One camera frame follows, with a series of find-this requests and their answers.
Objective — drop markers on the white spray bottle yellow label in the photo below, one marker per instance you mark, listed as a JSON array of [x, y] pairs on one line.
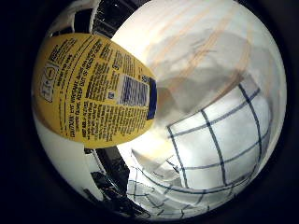
[[93, 93]]

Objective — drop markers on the white cloth dark grid lines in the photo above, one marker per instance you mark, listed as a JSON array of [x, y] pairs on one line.
[[218, 133]]

